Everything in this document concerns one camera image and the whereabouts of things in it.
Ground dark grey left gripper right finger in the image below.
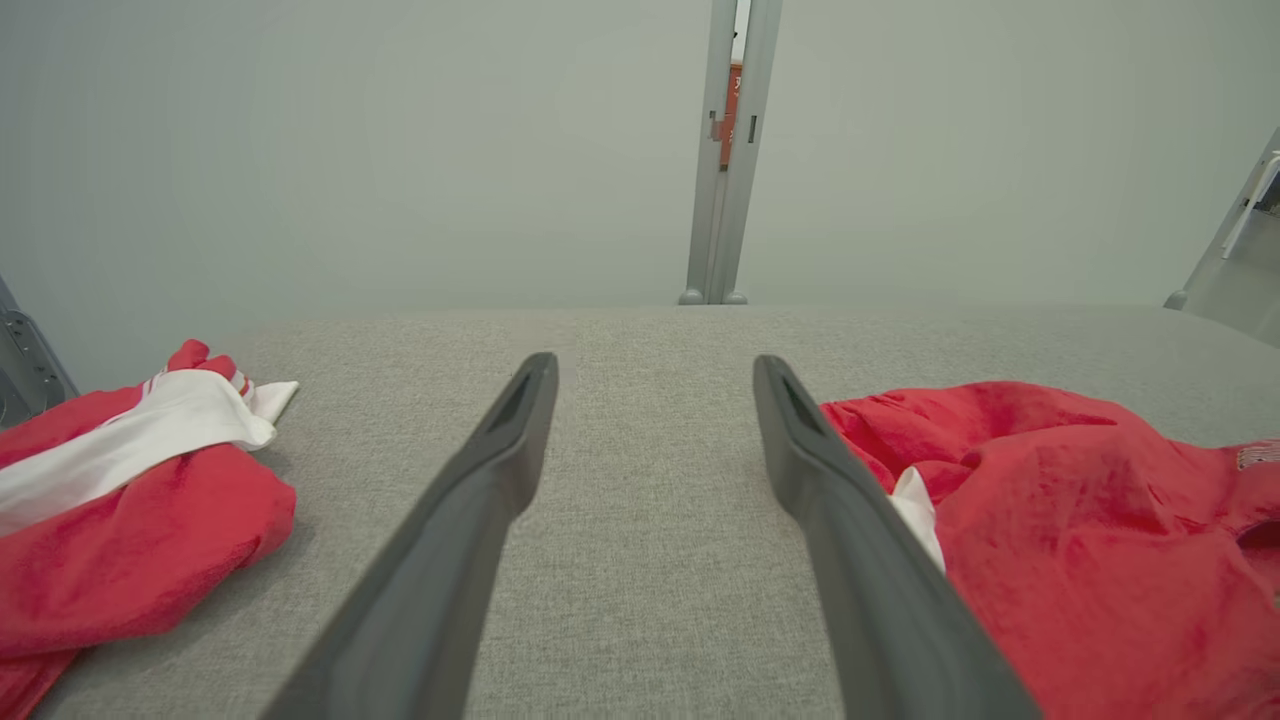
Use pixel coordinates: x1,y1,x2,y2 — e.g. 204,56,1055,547
753,355,1041,720

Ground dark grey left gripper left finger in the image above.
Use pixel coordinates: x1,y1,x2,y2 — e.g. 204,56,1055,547
262,351,560,720

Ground red jersey with white sleeves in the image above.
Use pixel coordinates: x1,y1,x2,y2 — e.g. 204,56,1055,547
0,339,1280,720

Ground orange sign behind partition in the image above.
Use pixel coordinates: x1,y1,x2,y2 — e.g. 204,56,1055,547
720,62,744,169

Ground grey metal partition post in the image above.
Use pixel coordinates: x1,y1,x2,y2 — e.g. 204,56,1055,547
678,0,785,306
1163,125,1280,348

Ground grey metal bracket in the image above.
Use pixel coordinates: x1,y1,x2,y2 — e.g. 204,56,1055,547
0,275,80,431

